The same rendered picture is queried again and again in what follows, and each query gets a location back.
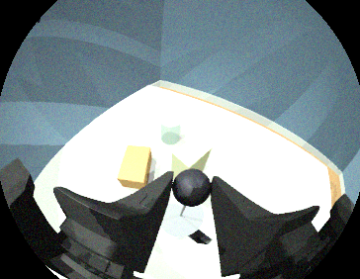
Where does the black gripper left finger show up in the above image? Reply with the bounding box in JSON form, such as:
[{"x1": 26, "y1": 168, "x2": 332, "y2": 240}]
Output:
[{"x1": 53, "y1": 171, "x2": 173, "y2": 274}]

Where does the cream rectangular block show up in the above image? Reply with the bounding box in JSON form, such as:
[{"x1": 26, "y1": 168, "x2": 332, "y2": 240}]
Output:
[{"x1": 117, "y1": 144, "x2": 152, "y2": 190}]

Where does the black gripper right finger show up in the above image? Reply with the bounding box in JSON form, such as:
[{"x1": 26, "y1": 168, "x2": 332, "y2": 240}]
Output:
[{"x1": 211, "y1": 175, "x2": 319, "y2": 278}]

